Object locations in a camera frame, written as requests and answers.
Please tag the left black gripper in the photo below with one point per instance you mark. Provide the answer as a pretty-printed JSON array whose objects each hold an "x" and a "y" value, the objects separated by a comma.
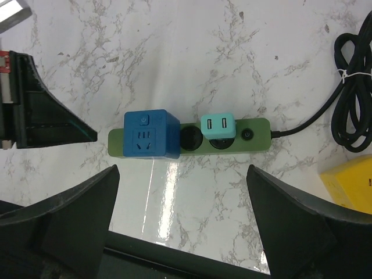
[{"x": 31, "y": 116}]

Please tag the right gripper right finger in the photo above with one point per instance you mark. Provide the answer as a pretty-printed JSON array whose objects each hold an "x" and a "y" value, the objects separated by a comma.
[{"x": 304, "y": 236}]

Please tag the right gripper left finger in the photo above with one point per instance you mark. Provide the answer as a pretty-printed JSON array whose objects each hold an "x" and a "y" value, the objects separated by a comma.
[{"x": 62, "y": 236}]

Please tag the blue cube socket adapter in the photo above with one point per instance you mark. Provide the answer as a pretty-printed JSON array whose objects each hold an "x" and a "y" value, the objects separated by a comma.
[{"x": 151, "y": 134}]

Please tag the green power strip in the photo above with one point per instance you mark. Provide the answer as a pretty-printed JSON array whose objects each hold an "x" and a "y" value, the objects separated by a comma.
[{"x": 253, "y": 135}]

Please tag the teal plug adapter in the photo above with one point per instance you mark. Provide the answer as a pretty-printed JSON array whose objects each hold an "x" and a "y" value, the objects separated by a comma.
[{"x": 218, "y": 126}]

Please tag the yellow cube socket adapter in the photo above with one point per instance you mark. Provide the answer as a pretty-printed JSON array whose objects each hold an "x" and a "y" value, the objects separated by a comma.
[{"x": 349, "y": 184}]

